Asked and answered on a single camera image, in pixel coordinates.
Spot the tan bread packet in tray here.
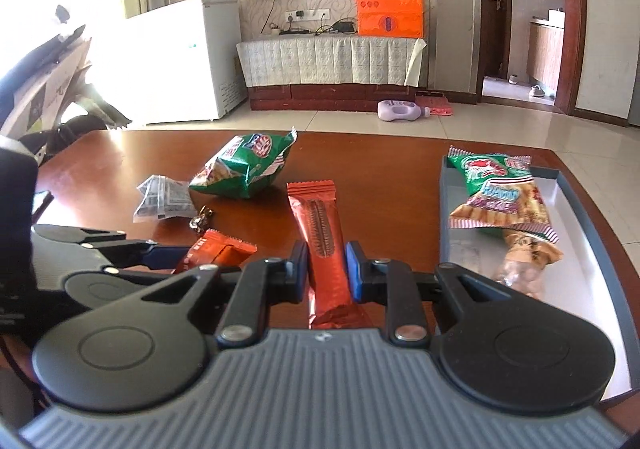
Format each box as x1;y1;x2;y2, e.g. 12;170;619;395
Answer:
491;229;563;299

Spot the cloth covered TV cabinet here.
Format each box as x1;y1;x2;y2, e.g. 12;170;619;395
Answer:
238;34;426;112

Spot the black router box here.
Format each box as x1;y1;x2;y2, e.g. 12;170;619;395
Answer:
330;19;357;34

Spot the orange gift box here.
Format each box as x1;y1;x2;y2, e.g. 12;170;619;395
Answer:
356;0;424;38

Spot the newspaper print pyramid packet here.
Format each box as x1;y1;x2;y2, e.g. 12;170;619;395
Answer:
134;175;198;222

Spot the large green chip bag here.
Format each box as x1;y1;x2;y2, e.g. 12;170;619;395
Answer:
189;128;298;198

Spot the pink floor mat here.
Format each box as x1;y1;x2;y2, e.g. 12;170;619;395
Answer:
416;94;454;116

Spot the red brown snack bar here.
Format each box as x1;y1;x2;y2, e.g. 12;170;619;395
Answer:
286;180;372;330

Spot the white wall power strip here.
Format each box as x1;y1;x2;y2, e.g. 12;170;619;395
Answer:
284;9;331;24

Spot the green chip bag in tray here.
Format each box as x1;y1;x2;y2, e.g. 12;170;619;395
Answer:
447;146;558;244

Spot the dark foil wrapped candy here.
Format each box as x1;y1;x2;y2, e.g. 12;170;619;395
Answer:
189;205;215;235

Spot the blue grey tray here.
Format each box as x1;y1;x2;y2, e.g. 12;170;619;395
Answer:
439;158;639;398

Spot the white chest freezer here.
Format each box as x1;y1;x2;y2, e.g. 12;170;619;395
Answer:
88;0;247;126

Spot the orange snack packet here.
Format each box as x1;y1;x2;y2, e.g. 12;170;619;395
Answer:
172;229;258;275

